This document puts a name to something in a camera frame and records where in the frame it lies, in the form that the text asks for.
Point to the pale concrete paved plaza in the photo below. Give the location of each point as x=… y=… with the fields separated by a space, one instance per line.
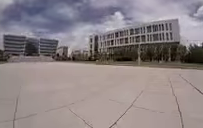
x=89 y=86

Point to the pale pole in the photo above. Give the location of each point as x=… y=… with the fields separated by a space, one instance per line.
x=139 y=55

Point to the small distant building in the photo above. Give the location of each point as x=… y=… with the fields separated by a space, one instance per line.
x=62 y=51

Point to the long white multi-storey building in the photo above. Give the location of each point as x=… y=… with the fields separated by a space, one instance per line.
x=145 y=33

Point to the dark strip of ground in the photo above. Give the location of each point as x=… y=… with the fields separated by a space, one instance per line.
x=162 y=65

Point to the low pale stone steps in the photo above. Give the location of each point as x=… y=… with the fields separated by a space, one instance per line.
x=30 y=59

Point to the row of trees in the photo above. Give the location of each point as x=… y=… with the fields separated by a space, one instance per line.
x=175 y=53

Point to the grey glass-fronted building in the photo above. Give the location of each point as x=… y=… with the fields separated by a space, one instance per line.
x=15 y=44

